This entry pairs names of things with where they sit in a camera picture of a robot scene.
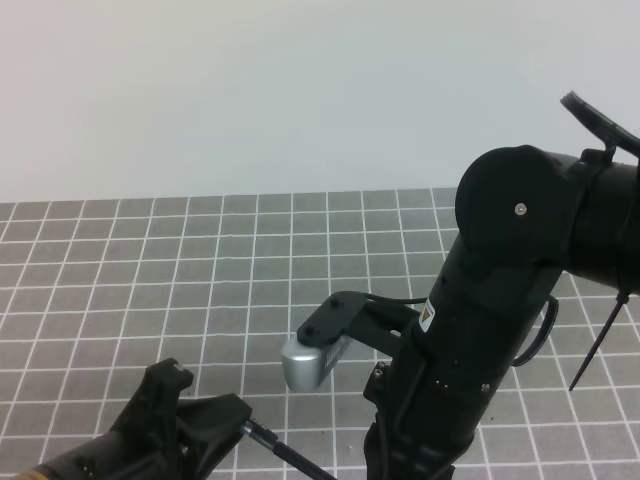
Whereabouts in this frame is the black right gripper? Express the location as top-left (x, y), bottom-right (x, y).
top-left (364, 326), bottom-right (500, 479)

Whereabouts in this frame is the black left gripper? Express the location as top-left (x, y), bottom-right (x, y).
top-left (29, 358), bottom-right (252, 479)

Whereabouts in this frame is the black pen with silver tip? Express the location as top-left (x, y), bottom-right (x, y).
top-left (242, 419), bottom-right (335, 480)

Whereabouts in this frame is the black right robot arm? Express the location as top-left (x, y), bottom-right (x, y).
top-left (364, 93), bottom-right (639, 479)

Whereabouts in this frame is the grey grid tablecloth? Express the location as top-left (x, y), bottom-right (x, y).
top-left (1, 188), bottom-right (639, 479)

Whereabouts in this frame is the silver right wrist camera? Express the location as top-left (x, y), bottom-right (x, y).
top-left (280, 290), bottom-right (426, 392)

